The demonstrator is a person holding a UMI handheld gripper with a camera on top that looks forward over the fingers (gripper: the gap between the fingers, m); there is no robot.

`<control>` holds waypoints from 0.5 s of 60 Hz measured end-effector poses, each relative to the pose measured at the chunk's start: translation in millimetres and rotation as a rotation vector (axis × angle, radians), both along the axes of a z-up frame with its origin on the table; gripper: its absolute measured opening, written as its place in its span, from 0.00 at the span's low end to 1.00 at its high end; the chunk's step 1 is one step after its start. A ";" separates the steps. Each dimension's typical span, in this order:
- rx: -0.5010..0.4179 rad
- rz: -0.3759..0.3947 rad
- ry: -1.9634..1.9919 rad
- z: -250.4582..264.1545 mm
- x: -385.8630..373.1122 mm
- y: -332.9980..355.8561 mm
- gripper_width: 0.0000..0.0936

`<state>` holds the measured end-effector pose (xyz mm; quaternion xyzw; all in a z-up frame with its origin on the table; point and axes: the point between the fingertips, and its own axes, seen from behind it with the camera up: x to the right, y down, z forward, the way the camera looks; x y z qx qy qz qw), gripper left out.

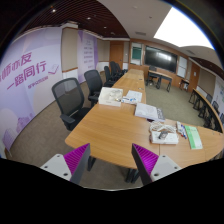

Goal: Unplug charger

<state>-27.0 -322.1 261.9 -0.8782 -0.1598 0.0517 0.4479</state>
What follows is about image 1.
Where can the right side wooden table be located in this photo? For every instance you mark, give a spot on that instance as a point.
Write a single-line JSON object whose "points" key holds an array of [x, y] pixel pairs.
{"points": [[206, 111]]}

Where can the purple printed wall banner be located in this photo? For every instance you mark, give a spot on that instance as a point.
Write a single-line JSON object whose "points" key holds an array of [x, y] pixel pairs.
{"points": [[28, 70]]}

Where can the large black wall screen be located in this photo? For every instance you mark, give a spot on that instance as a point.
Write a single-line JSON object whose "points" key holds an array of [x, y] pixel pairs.
{"points": [[160, 59]]}

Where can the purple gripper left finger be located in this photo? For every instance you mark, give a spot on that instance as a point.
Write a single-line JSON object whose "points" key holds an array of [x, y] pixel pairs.
{"points": [[69, 166]]}

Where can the green paper booklet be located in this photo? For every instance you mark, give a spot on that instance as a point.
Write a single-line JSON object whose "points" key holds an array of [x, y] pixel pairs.
{"points": [[193, 137]]}

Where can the pens beside booklet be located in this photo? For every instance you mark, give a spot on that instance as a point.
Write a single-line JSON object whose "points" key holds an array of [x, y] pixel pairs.
{"points": [[181, 129]]}

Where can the far black office chairs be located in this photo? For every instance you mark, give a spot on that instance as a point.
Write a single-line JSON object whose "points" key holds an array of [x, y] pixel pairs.
{"points": [[113, 73]]}

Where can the small desk near screen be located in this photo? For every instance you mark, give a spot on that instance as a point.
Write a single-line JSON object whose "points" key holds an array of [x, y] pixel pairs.
{"points": [[160, 76]]}

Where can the white power strip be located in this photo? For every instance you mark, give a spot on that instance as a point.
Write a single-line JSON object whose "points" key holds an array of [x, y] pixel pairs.
{"points": [[171, 138]]}

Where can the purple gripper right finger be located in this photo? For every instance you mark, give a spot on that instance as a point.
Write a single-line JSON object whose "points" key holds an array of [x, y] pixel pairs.
{"points": [[150, 166]]}

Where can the white cardboard box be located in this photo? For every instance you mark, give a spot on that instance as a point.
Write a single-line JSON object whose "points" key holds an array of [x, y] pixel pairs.
{"points": [[110, 96]]}

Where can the black mesh office chair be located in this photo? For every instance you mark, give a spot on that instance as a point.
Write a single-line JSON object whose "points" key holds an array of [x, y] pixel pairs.
{"points": [[70, 99]]}

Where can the dark charger plug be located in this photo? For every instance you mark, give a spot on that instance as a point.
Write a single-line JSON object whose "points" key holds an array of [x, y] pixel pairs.
{"points": [[163, 135]]}

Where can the white flat box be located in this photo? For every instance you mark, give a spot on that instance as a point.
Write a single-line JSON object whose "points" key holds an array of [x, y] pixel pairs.
{"points": [[149, 112]]}

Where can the white papers on table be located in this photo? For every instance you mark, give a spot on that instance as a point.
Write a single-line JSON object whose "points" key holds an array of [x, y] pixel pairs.
{"points": [[132, 97]]}

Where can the long wooden conference table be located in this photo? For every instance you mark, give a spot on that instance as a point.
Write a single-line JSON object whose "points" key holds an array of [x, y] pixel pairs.
{"points": [[111, 131]]}

